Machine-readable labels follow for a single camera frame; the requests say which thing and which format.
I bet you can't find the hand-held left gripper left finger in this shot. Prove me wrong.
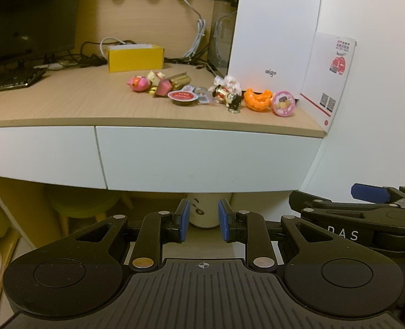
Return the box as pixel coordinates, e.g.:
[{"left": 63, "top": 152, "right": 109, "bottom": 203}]
[{"left": 75, "top": 198, "right": 191, "bottom": 271}]

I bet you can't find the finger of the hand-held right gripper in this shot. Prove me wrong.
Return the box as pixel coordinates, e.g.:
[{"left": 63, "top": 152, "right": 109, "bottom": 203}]
[
  {"left": 351, "top": 183, "right": 405, "bottom": 204},
  {"left": 289, "top": 191, "right": 395, "bottom": 217}
]

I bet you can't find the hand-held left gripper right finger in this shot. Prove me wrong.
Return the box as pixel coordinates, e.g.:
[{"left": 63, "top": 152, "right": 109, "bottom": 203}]
[{"left": 218, "top": 198, "right": 338, "bottom": 271}]

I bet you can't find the white desk drawer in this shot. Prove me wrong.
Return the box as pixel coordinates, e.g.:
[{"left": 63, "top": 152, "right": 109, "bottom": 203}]
[
  {"left": 95, "top": 125, "right": 324, "bottom": 193},
  {"left": 0, "top": 125, "right": 108, "bottom": 190}
]

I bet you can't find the white bin with face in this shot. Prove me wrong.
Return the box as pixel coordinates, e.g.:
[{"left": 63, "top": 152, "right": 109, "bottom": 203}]
[{"left": 185, "top": 192, "right": 235, "bottom": 230}]

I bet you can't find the pink round lid cup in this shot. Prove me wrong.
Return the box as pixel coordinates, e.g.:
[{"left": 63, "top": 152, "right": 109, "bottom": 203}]
[{"left": 271, "top": 90, "right": 296, "bottom": 117}]

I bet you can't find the yellow green stool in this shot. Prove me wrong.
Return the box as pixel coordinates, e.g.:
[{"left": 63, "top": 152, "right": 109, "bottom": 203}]
[{"left": 44, "top": 186, "right": 135, "bottom": 238}]

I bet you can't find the orange croissant toy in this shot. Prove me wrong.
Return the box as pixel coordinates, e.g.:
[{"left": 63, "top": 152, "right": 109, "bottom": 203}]
[{"left": 243, "top": 88, "right": 275, "bottom": 113}]

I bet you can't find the small red white figurine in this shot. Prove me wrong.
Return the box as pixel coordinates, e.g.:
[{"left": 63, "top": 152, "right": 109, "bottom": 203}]
[{"left": 212, "top": 85, "right": 243, "bottom": 115}]

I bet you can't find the white red printed leaflet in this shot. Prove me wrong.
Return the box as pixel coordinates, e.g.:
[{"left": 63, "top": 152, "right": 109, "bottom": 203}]
[{"left": 300, "top": 32, "right": 358, "bottom": 134}]

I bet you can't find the red lid sauce cup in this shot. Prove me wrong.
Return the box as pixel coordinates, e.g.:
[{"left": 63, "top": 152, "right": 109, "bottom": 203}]
[{"left": 167, "top": 90, "right": 198, "bottom": 106}]

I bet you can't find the clear small packet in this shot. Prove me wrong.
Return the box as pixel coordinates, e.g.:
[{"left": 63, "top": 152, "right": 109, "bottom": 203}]
[{"left": 192, "top": 87, "right": 214, "bottom": 105}]

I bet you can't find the white crumpled wrapper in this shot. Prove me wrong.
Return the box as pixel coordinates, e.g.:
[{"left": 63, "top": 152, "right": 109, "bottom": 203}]
[{"left": 213, "top": 74, "right": 242, "bottom": 93}]

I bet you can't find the tan wrapped snack bar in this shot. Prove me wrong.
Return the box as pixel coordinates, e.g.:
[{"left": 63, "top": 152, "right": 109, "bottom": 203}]
[{"left": 169, "top": 71, "right": 192, "bottom": 89}]

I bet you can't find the pink pig toy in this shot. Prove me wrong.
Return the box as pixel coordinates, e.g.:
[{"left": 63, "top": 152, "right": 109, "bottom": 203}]
[{"left": 127, "top": 75, "right": 152, "bottom": 93}]

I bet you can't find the yellow cardboard box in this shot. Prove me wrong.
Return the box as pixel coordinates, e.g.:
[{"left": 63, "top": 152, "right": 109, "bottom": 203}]
[{"left": 107, "top": 43, "right": 165, "bottom": 73}]

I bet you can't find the white computer case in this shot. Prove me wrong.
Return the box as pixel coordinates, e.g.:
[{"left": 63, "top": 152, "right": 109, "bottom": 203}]
[{"left": 209, "top": 0, "right": 326, "bottom": 95}]

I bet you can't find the yellow chair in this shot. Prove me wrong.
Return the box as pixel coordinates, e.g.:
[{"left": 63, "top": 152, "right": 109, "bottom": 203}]
[{"left": 0, "top": 177, "right": 22, "bottom": 329}]

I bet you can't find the black keyboard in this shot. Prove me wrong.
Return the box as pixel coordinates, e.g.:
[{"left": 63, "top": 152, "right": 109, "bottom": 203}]
[{"left": 0, "top": 67, "right": 48, "bottom": 94}]

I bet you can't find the black monitor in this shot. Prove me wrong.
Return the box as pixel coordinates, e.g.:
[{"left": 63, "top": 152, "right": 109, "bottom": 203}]
[{"left": 0, "top": 0, "right": 84, "bottom": 71}]

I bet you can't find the black cable bundle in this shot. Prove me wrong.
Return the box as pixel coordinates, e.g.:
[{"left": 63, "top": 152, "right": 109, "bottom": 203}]
[{"left": 44, "top": 40, "right": 108, "bottom": 69}]

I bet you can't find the white plug cable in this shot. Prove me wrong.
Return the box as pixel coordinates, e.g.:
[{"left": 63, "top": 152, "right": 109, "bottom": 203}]
[{"left": 175, "top": 0, "right": 207, "bottom": 59}]

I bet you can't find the white looped cable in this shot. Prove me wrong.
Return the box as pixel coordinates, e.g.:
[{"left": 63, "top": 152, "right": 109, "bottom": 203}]
[{"left": 100, "top": 37, "right": 128, "bottom": 59}]

